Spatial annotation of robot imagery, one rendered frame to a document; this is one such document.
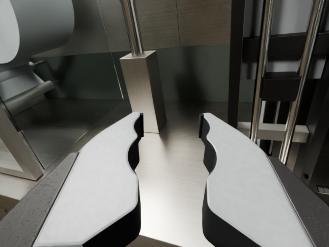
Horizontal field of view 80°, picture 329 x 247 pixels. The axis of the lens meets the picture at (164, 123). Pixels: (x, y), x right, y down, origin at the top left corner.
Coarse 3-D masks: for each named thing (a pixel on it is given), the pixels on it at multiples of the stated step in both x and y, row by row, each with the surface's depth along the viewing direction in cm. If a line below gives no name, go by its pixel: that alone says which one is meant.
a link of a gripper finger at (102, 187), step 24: (120, 120) 11; (96, 144) 9; (120, 144) 9; (72, 168) 7; (96, 168) 7; (120, 168) 7; (72, 192) 6; (96, 192) 7; (120, 192) 7; (48, 216) 6; (72, 216) 6; (96, 216) 6; (120, 216) 6; (48, 240) 5; (72, 240) 5; (96, 240) 5; (120, 240) 6
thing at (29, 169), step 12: (0, 108) 49; (0, 120) 49; (0, 132) 50; (12, 132) 52; (12, 144) 52; (24, 144) 55; (24, 156) 55; (0, 168) 62; (12, 168) 60; (24, 168) 56; (36, 168) 59
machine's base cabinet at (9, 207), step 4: (0, 204) 69; (4, 204) 68; (8, 204) 67; (0, 208) 72; (4, 208) 70; (8, 208) 69; (0, 212) 75; (4, 212) 71; (0, 216) 77; (132, 244) 51; (136, 244) 50; (140, 244) 49
